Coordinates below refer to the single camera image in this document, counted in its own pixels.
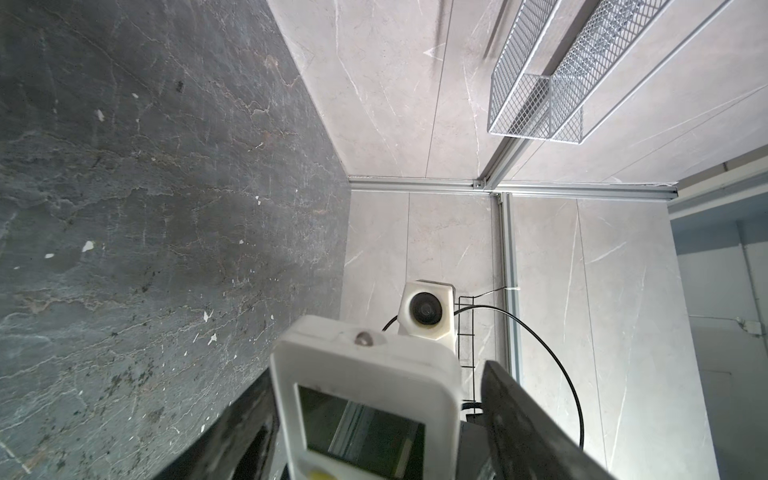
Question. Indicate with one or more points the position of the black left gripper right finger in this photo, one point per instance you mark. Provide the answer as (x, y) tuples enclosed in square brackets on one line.
[(524, 442)]

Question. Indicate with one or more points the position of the white remote control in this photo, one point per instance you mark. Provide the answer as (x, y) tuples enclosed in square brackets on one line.
[(357, 403)]

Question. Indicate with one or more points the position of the white wire mesh basket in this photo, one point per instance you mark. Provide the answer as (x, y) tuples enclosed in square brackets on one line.
[(550, 107)]

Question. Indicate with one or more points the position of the black wire hook rack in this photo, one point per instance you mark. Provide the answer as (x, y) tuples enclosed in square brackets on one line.
[(484, 333)]

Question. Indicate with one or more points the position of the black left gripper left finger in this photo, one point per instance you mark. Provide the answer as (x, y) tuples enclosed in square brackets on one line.
[(239, 445)]

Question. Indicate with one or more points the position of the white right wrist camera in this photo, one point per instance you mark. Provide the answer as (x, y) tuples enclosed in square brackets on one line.
[(427, 311)]

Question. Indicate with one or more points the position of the aluminium frame profile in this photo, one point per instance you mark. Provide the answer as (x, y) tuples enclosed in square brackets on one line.
[(600, 300)]

